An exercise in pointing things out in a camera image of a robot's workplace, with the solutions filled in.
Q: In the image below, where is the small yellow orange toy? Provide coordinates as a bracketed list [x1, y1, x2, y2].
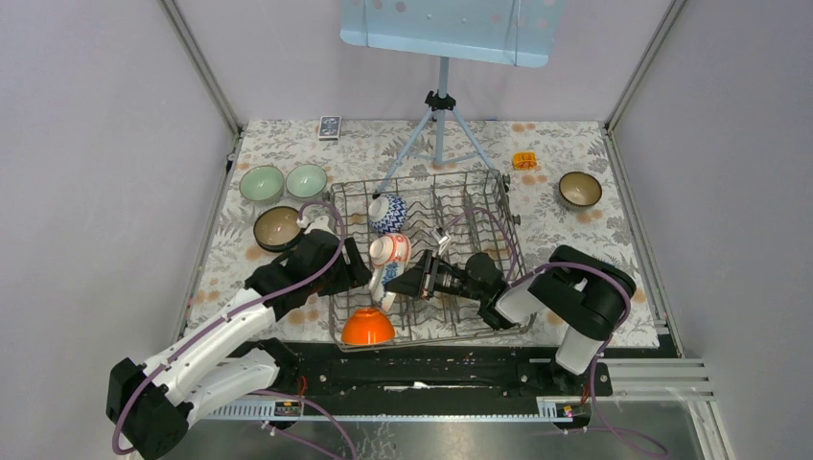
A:
[512, 151, 538, 171]

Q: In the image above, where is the grey wire dish rack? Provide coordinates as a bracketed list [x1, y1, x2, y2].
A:
[329, 170, 537, 350]

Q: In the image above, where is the light green bowl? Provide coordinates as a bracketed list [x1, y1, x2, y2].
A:
[239, 165, 285, 204]

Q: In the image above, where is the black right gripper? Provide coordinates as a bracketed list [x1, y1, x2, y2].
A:
[384, 249, 487, 302]

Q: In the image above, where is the pale green checkered bowl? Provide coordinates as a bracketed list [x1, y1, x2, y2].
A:
[285, 164, 328, 200]

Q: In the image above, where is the white red patterned bowl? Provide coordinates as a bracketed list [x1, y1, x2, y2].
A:
[368, 233, 412, 283]

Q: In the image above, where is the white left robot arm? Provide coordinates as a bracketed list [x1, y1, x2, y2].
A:
[105, 225, 371, 459]

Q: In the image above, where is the blue white zigzag bowl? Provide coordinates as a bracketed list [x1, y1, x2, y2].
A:
[367, 194, 407, 235]

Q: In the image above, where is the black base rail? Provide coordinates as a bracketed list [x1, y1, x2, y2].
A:
[236, 339, 615, 417]

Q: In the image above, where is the light blue tripod stand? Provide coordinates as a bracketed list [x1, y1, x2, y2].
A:
[373, 57, 497, 197]

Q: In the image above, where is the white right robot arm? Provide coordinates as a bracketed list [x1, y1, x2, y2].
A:
[383, 245, 636, 395]

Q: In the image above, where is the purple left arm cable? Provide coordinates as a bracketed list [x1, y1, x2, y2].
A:
[111, 200, 360, 460]

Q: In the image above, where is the light blue board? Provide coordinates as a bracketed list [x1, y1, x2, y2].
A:
[339, 0, 567, 68]

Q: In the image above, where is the playing card box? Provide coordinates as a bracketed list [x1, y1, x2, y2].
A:
[317, 115, 342, 141]

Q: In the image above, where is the dark brown patterned bowl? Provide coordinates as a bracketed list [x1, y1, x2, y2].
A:
[557, 172, 603, 210]

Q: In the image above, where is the orange bowl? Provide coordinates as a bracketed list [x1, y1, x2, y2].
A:
[341, 308, 395, 346]

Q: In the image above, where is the white blue floral bowl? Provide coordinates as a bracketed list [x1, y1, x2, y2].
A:
[369, 263, 399, 312]

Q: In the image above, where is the pink speckled bowl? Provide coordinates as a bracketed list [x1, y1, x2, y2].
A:
[252, 206, 304, 253]

